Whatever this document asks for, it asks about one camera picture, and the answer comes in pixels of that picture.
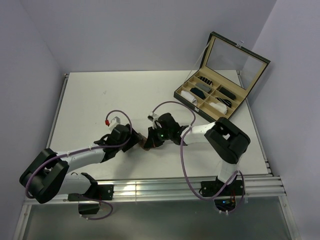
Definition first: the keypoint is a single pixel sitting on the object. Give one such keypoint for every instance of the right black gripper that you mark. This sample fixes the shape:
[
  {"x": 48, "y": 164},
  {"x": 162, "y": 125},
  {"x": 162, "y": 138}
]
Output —
[{"x": 152, "y": 141}]

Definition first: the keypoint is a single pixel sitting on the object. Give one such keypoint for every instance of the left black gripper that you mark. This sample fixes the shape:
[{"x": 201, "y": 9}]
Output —
[{"x": 134, "y": 139}]

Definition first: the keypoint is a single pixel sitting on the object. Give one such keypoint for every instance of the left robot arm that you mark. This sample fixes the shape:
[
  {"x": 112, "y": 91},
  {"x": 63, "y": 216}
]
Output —
[{"x": 50, "y": 173}]

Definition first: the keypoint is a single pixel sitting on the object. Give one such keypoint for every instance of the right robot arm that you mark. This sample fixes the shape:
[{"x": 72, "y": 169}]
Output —
[{"x": 228, "y": 141}]

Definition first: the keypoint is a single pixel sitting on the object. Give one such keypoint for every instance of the grey rolled sock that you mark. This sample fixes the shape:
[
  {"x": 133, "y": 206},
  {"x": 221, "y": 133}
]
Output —
[{"x": 203, "y": 87}]

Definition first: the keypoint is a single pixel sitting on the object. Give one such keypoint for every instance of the white rolled sock in box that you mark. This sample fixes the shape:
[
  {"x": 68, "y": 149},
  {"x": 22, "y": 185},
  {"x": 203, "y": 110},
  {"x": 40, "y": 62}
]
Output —
[{"x": 220, "y": 107}]

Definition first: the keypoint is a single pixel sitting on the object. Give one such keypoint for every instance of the black white striped rolled sock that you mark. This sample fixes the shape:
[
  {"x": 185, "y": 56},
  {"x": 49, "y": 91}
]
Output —
[{"x": 206, "y": 80}]

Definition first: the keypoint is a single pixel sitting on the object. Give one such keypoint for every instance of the dark striped rolled sock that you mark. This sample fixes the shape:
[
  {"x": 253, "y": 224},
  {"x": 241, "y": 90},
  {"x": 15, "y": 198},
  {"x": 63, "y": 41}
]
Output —
[{"x": 225, "y": 101}]

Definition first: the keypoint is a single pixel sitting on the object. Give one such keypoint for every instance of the black compartment storage box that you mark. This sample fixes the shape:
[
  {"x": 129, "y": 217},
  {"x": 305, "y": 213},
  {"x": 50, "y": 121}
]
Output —
[{"x": 229, "y": 65}]

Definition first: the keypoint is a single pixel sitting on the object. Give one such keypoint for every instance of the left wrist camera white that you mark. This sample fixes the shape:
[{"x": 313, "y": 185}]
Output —
[{"x": 112, "y": 123}]

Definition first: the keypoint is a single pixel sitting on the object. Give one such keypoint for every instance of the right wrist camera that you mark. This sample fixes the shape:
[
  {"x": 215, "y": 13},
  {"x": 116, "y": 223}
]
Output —
[{"x": 152, "y": 117}]

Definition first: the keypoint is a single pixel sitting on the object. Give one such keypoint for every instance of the aluminium frame rail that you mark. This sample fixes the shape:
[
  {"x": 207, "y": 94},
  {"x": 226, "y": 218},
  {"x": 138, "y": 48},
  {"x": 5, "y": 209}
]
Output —
[{"x": 175, "y": 189}]

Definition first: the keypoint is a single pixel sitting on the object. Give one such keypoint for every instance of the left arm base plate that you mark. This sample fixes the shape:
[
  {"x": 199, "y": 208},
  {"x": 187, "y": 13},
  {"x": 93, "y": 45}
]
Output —
[{"x": 101, "y": 192}]

